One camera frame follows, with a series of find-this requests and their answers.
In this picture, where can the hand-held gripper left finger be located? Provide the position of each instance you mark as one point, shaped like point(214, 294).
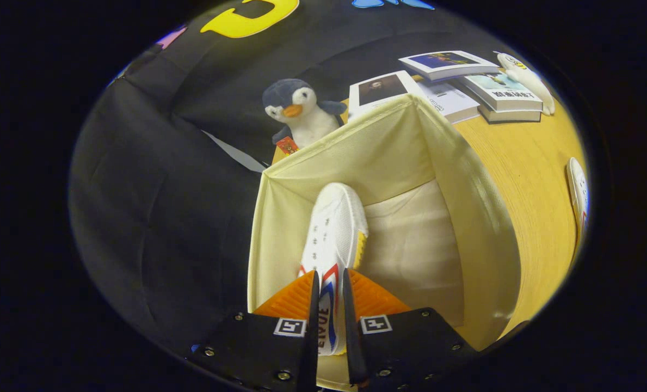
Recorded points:
point(258, 348)

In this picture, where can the book with blue picture cover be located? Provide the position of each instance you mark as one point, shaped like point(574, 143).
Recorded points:
point(445, 62)

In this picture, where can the grey penguin plush toy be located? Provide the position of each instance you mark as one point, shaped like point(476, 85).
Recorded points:
point(301, 117)

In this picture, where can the thick grey book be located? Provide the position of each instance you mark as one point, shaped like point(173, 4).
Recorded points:
point(511, 115)

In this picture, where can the beige fabric storage box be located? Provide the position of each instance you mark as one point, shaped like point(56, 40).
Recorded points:
point(410, 245)

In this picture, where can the white duck plush toy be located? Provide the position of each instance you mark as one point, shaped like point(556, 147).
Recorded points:
point(530, 81)

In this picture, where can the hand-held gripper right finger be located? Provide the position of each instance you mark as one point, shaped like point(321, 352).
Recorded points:
point(410, 343)

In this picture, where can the white book with text cover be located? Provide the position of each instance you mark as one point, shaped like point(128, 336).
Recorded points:
point(448, 100)

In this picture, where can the white book with portrait cover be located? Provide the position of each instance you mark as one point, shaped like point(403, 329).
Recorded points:
point(380, 90)

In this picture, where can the white canvas shoe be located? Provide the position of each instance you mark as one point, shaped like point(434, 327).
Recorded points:
point(579, 196)
point(334, 228)

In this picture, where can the thick book with teal cover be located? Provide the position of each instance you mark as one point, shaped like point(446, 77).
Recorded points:
point(503, 90)

